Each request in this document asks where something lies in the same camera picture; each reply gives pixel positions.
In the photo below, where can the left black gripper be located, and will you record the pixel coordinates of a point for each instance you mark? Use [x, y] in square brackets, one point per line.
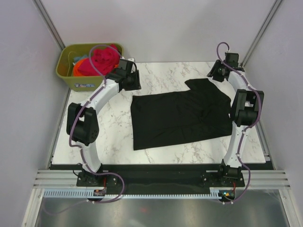
[137, 85]

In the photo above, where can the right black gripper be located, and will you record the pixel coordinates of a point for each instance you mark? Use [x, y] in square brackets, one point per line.
[213, 72]

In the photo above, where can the black t shirt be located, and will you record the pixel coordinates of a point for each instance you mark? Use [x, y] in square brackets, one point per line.
[197, 114]

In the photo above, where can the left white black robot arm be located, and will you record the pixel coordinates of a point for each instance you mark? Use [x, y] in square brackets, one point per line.
[82, 118]

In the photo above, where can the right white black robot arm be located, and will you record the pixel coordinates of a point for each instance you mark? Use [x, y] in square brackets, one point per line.
[245, 113]

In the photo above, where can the red t shirt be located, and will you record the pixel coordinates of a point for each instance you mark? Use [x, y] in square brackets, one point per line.
[105, 60]

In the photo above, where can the orange t shirt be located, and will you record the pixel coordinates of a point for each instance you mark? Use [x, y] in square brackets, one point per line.
[82, 68]

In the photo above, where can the light blue t shirt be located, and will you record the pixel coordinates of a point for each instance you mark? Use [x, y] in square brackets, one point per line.
[78, 58]

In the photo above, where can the olive green plastic bin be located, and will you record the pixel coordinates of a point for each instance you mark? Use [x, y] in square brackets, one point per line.
[65, 66]

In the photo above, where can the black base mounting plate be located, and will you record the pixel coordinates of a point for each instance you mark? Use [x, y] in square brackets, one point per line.
[156, 179]

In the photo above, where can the right aluminium frame post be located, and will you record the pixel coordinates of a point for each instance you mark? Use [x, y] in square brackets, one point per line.
[263, 28]

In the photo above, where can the aluminium frame post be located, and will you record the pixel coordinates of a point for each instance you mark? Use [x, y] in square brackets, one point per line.
[263, 28]
[47, 19]

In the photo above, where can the white slotted cable duct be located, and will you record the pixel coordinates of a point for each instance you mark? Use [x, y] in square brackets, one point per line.
[98, 194]

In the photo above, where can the left aluminium frame post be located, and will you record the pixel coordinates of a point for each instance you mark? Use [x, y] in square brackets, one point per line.
[47, 19]

